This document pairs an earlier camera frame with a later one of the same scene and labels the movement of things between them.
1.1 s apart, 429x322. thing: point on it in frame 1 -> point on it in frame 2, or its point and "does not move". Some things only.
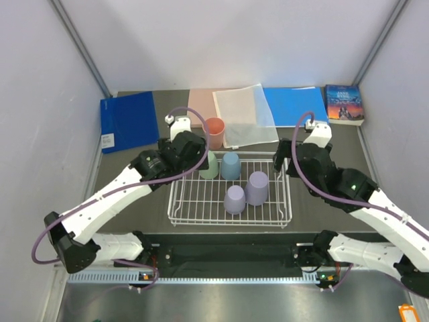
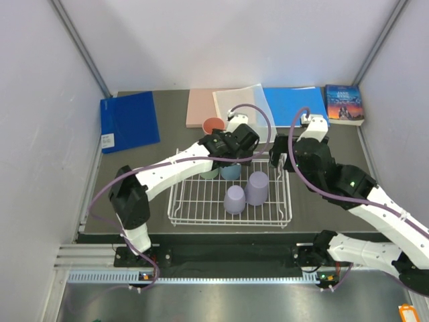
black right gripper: (283, 151) does not move
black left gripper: (199, 157) -> (247, 153)
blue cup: (230, 166) does not move
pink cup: (216, 127) does not move
